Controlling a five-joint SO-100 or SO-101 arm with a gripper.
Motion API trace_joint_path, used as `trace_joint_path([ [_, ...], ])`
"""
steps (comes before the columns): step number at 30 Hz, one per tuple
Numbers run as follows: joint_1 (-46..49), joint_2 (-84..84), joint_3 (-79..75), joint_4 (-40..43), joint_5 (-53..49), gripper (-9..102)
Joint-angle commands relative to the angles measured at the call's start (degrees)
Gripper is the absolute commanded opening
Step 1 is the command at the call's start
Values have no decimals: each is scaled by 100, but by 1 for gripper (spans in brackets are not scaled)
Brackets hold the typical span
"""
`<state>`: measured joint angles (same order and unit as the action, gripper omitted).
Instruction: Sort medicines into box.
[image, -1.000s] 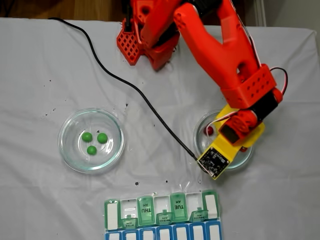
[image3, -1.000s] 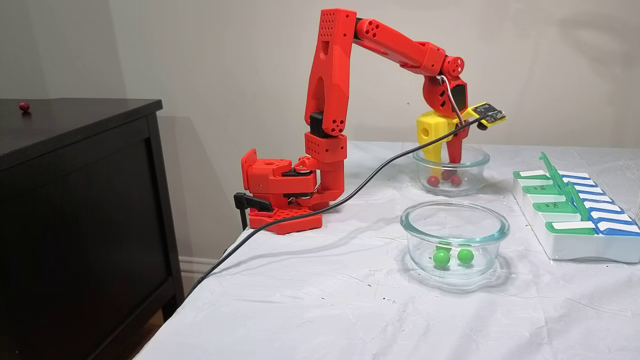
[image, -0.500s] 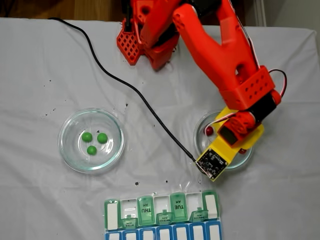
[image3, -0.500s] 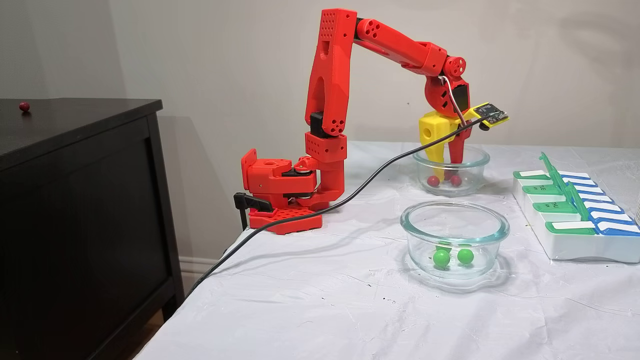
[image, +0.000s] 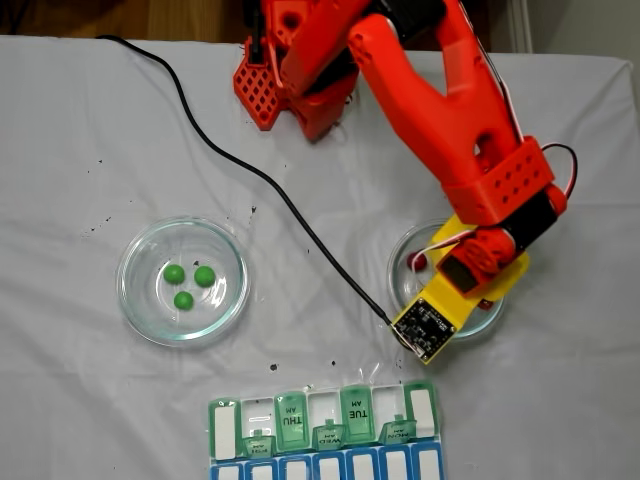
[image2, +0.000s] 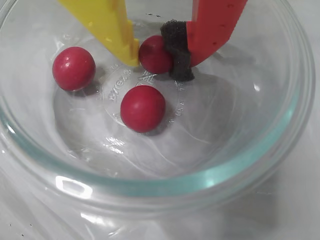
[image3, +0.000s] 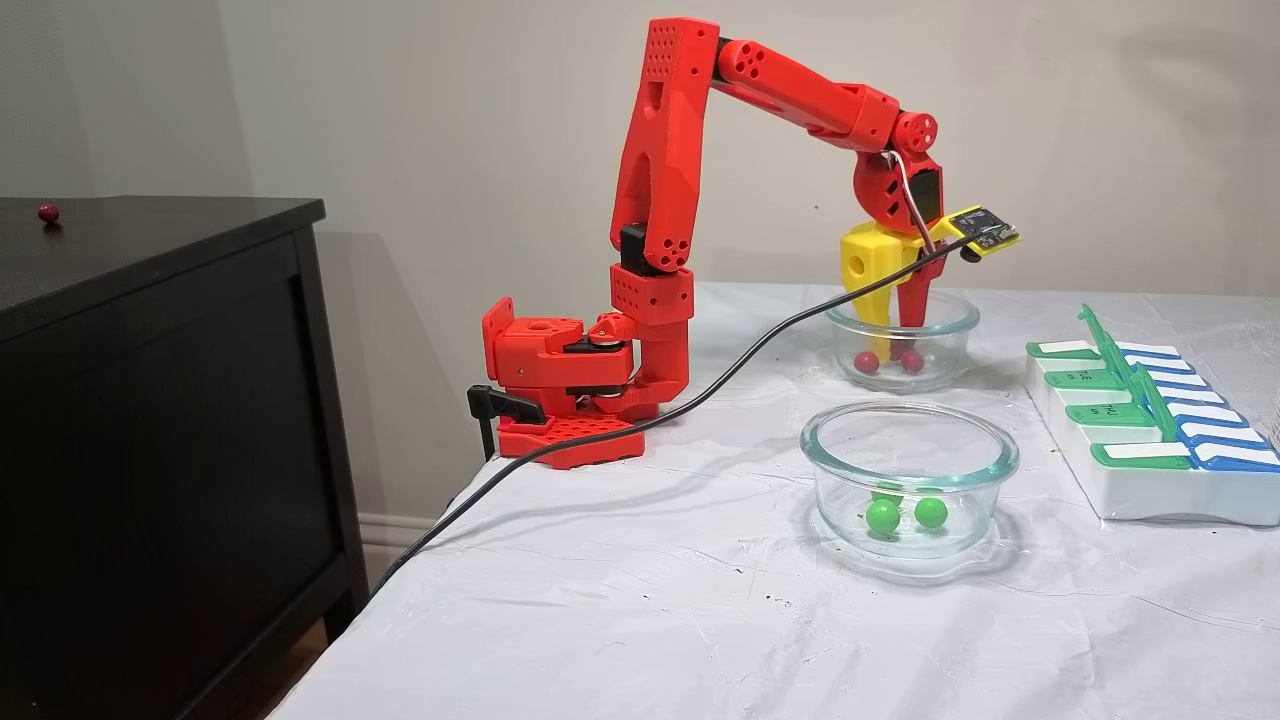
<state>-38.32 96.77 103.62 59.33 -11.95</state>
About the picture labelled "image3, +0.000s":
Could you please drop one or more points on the red round candy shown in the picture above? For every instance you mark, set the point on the red round candy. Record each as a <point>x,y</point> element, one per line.
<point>866,362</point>
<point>48,212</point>
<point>911,361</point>

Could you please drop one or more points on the weekly pill organizer box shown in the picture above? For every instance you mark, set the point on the weekly pill organizer box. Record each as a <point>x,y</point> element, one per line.
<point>1150,480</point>

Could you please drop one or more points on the glass bowl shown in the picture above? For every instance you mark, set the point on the glass bowl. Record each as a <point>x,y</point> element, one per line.
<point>960,470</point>
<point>945,340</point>

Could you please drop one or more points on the green round candy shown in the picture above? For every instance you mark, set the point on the green round candy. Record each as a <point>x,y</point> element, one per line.
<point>882,515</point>
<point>930,512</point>

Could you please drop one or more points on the black table clamp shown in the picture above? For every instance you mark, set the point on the black table clamp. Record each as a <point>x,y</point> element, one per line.
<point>500,403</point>

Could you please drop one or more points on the black wooden cabinet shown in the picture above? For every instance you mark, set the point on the black wooden cabinet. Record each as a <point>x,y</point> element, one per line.
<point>150,450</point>

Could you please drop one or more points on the black camera circuit board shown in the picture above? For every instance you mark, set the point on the black camera circuit board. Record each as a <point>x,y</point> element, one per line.
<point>985,230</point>

